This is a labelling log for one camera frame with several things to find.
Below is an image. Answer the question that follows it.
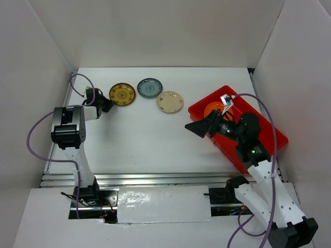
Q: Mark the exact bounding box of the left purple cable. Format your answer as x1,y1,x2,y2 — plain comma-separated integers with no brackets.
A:
26,73,97,219

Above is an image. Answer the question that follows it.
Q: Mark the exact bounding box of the blue patterned plate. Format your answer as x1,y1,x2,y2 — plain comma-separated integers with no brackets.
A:
137,78,163,99

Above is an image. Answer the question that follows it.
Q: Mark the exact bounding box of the aluminium rail frame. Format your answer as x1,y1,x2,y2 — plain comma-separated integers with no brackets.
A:
38,71,288,189

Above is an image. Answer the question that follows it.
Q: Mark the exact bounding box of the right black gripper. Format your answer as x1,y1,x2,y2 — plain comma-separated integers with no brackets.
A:
185,108,244,143

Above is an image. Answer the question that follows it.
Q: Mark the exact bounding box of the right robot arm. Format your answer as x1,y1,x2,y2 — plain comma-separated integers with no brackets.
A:
185,110,318,247

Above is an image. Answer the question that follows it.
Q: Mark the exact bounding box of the white foil-taped panel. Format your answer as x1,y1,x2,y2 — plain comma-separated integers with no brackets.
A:
117,186,212,224

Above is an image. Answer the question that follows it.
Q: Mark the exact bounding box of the yellow patterned plate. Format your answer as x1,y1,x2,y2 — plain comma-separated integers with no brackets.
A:
109,83,136,106

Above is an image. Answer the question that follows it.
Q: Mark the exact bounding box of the beige floral plate back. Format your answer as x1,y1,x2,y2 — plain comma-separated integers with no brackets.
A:
156,91,184,114

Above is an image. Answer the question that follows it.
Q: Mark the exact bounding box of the orange plate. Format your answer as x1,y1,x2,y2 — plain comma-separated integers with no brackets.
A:
204,101,234,120

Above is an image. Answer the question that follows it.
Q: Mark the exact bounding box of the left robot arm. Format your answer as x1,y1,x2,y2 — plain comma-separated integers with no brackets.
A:
51,88,115,206

